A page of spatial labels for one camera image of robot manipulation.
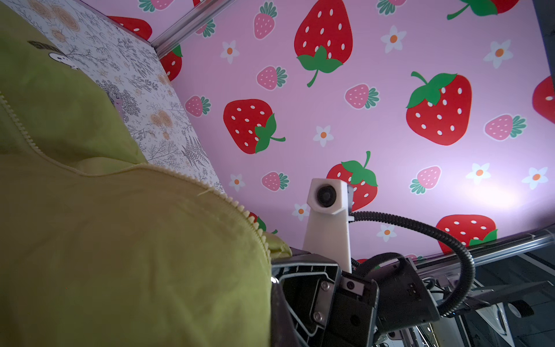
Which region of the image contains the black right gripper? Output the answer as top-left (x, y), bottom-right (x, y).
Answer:
top-left (270, 252), bottom-right (440, 346)

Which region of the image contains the green zip jacket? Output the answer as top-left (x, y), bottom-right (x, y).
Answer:
top-left (1, 5), bottom-right (298, 346)

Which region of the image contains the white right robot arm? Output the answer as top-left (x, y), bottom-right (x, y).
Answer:
top-left (271, 212), bottom-right (550, 346)

